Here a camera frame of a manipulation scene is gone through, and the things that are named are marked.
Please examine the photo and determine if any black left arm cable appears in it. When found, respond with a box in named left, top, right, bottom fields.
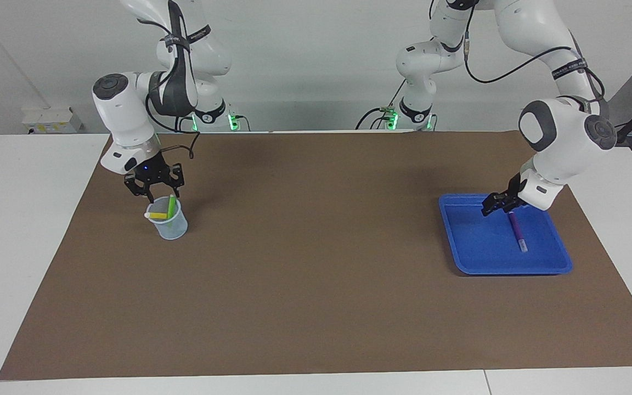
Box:
left=428, top=0, right=607, bottom=110

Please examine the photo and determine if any brown table mat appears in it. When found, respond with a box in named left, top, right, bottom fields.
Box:
left=0, top=131, right=632, bottom=381

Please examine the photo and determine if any translucent plastic cup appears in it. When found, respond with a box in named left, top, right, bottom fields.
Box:
left=145, top=196, right=189, bottom=240

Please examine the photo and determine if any purple pen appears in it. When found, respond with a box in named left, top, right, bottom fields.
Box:
left=507, top=211, right=529, bottom=253

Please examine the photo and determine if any white wall socket box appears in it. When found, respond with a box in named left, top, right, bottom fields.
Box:
left=21, top=107, right=83, bottom=134

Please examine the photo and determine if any blue plastic tray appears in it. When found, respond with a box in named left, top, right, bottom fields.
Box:
left=438, top=193, right=573, bottom=275

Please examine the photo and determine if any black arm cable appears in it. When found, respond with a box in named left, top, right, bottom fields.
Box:
left=428, top=0, right=607, bottom=110
left=146, top=0, right=201, bottom=161

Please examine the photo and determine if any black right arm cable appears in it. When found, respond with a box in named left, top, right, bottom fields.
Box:
left=146, top=0, right=201, bottom=161

